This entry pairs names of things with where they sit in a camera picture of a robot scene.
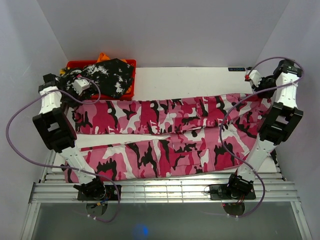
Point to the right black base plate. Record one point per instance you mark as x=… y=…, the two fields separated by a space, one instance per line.
x=220 y=192

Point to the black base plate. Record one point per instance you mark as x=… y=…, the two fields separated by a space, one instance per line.
x=111 y=194
x=220 y=192

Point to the small blue table label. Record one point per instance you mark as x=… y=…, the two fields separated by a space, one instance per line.
x=236 y=69

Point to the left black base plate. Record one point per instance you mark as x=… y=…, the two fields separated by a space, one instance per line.
x=111 y=194

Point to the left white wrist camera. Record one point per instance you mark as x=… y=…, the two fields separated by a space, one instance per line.
x=80 y=84

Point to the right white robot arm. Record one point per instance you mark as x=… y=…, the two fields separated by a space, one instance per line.
x=275 y=127

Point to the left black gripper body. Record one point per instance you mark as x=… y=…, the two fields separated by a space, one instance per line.
x=68 y=100

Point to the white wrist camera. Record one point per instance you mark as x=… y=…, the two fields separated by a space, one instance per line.
x=80 y=84
x=253 y=77

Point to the aluminium frame rail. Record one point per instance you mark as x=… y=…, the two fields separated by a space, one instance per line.
x=189 y=189

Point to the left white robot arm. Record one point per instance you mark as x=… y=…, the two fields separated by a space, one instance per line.
x=58 y=135

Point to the pink camouflage trousers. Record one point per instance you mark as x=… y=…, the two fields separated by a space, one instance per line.
x=188 y=135

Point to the red plastic tray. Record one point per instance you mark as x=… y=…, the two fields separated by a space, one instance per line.
x=83 y=63

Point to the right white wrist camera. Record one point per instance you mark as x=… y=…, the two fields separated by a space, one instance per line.
x=253 y=77

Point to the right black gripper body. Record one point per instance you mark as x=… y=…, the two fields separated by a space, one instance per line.
x=265 y=84

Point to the black white camouflage trousers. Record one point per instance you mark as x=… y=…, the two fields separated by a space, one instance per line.
x=110 y=77

